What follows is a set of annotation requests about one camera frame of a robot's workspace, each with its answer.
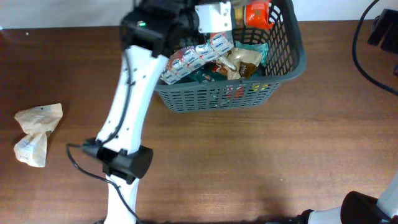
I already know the black cable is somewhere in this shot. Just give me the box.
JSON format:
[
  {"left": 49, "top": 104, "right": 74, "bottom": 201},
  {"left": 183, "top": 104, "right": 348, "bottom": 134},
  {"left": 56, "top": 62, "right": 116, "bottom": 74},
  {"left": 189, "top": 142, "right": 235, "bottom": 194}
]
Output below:
[{"left": 351, "top": 0, "right": 398, "bottom": 96}]

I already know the beige snack bag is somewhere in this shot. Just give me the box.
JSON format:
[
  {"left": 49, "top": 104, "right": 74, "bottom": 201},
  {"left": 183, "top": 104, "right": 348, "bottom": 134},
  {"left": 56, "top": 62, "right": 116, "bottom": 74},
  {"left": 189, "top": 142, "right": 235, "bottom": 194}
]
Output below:
[{"left": 215, "top": 48, "right": 262, "bottom": 80}]

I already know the teal wet wipes packet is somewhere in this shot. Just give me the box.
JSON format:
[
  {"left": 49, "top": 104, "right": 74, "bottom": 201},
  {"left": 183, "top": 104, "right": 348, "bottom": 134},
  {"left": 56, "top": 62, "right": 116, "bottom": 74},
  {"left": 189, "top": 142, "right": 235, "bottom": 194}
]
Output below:
[{"left": 235, "top": 41, "right": 269, "bottom": 66}]

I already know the San Remo spaghetti packet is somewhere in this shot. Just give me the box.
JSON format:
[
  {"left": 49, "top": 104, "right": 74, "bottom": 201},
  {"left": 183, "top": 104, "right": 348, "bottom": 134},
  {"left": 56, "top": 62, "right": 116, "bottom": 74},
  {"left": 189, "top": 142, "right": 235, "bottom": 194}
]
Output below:
[{"left": 234, "top": 0, "right": 274, "bottom": 30}]

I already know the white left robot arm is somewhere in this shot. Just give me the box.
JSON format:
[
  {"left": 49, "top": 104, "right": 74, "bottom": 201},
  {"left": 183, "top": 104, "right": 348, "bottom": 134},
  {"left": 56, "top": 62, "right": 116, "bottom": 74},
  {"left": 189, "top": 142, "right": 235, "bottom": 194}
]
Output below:
[{"left": 67, "top": 1, "right": 201, "bottom": 223}]

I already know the Kleenex tissue multipack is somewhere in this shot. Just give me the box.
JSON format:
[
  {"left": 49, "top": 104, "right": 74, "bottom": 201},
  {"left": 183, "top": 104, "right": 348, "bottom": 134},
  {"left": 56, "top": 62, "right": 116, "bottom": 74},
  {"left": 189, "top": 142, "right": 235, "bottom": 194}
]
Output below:
[{"left": 160, "top": 31, "right": 234, "bottom": 85}]

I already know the grey plastic basket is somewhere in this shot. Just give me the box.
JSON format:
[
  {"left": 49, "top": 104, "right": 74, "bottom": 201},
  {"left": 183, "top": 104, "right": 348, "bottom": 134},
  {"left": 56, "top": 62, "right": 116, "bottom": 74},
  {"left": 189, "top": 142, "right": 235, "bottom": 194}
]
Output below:
[{"left": 155, "top": 0, "right": 307, "bottom": 113}]

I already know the beige paper bag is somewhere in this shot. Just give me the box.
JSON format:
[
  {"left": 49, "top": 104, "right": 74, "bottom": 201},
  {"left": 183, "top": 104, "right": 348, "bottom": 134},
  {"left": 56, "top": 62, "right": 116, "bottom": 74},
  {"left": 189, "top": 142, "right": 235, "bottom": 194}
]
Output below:
[{"left": 14, "top": 103, "right": 63, "bottom": 167}]

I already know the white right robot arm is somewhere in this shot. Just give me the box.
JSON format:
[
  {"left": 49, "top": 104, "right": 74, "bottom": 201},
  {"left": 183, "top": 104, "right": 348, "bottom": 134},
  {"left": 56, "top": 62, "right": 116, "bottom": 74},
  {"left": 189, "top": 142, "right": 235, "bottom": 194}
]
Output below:
[{"left": 288, "top": 9, "right": 397, "bottom": 224}]

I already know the green Nescafe coffee bag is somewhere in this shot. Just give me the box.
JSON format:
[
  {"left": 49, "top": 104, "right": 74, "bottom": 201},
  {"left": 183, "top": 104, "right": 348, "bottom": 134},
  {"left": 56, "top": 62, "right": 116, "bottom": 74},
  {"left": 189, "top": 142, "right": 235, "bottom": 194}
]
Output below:
[{"left": 183, "top": 63, "right": 262, "bottom": 83}]

